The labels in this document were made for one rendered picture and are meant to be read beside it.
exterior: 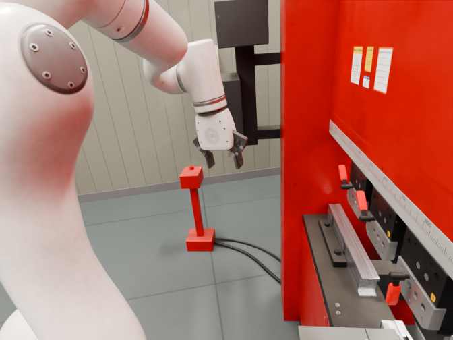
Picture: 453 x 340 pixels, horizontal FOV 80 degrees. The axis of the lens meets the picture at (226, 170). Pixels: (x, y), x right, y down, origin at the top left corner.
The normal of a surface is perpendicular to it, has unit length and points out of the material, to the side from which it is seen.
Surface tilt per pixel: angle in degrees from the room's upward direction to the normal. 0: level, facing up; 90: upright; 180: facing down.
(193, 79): 94
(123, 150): 90
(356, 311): 0
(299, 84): 90
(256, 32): 90
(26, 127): 116
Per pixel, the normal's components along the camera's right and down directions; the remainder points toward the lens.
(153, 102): 0.15, 0.40
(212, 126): -0.44, 0.44
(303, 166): -0.10, 0.41
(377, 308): -0.08, -0.91
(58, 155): 0.76, 0.64
